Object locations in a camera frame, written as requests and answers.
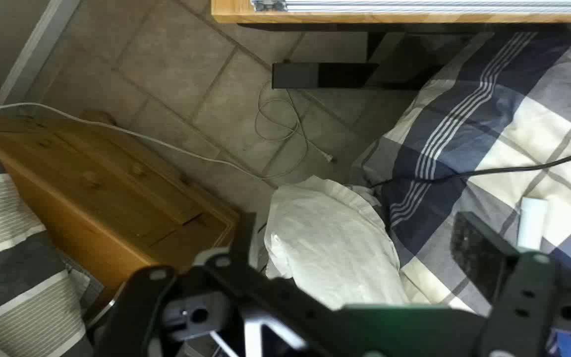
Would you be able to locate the black camera cable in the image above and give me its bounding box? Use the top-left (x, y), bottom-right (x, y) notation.
top-left (371, 147), bottom-right (571, 189)

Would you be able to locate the white bed sheet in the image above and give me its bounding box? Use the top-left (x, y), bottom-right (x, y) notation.
top-left (262, 175), bottom-right (411, 314)

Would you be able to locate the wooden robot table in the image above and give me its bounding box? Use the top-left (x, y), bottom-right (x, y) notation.
top-left (210, 0), bottom-right (571, 28)

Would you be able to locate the grey wall skirting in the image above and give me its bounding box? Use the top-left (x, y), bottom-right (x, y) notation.
top-left (0, 0), bottom-right (83, 108)

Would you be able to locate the thin floor cable with plug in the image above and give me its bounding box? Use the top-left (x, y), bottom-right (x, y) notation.
top-left (254, 84), bottom-right (337, 167)

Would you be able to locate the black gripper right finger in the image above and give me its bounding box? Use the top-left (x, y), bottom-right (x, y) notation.
top-left (450, 211), bottom-right (571, 357)

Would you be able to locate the white plastic tube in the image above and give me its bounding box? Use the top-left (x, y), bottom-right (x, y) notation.
top-left (518, 195), bottom-right (551, 253)

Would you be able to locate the wooden nightstand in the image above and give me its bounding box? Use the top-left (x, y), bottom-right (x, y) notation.
top-left (0, 112), bottom-right (242, 294)

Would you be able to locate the navy white plaid duvet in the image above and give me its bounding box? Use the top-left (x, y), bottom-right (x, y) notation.
top-left (361, 28), bottom-right (571, 320)

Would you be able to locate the white thin cable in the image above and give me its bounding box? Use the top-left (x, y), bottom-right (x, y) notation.
top-left (0, 102), bottom-right (276, 183)

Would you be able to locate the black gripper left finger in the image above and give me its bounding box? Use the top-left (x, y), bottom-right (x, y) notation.
top-left (89, 211), bottom-right (313, 357)

